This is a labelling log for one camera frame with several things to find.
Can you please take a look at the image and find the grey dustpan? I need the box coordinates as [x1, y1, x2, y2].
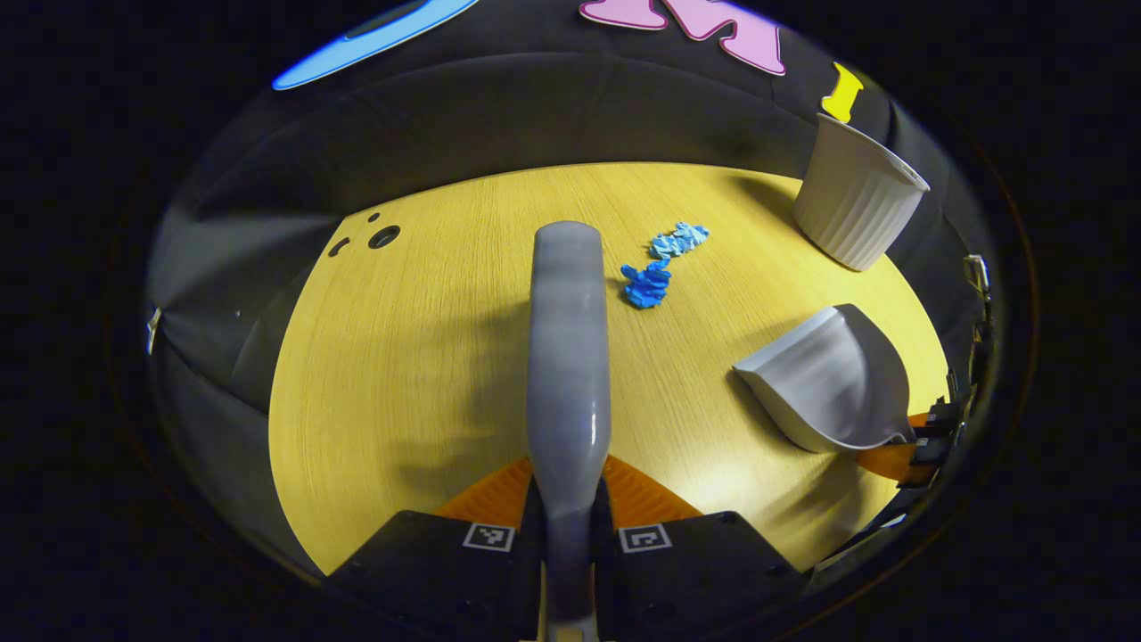
[732, 303, 917, 454]

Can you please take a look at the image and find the small grey broom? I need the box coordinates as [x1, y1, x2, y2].
[524, 220, 613, 642]

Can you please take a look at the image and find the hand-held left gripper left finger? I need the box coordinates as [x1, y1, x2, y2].
[325, 457, 546, 642]

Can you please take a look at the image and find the black backdrop cloth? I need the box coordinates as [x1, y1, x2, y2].
[147, 0, 995, 572]

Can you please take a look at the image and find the dark blue paper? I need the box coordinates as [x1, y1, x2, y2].
[620, 260, 672, 310]

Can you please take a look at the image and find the light blue paper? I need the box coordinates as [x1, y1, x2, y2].
[648, 221, 711, 261]

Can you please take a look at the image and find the white ribbed garbage bin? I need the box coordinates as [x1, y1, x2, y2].
[792, 112, 931, 273]

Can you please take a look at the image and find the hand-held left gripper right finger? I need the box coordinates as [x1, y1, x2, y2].
[590, 455, 808, 642]

